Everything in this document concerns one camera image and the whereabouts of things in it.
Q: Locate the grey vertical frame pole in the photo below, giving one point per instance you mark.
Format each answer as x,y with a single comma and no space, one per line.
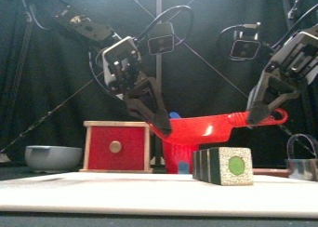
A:
158,7

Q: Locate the red wooden box with knob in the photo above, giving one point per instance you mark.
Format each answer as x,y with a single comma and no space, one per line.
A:
118,137

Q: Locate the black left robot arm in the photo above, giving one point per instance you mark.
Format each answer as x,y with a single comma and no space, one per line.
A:
79,23

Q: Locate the thin diagonal frame brace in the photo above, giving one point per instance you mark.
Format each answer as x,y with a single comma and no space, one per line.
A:
207,64
50,113

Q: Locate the toy sushi piece black wrap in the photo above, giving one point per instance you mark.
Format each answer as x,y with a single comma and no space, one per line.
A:
206,165
195,164
201,165
231,165

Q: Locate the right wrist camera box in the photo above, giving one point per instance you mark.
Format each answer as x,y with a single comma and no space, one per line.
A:
245,49

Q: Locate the grey bowl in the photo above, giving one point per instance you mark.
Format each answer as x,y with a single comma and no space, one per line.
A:
54,157

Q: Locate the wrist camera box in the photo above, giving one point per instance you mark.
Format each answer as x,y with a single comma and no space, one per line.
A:
245,49
162,43

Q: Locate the small blue toy piece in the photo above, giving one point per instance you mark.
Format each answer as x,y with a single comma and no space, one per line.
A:
174,115

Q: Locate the wooden plate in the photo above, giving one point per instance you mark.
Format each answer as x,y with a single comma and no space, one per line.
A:
269,172

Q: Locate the white cutting board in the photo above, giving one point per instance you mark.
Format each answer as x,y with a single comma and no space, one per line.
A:
124,193

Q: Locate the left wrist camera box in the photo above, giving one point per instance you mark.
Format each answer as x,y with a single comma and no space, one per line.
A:
162,43

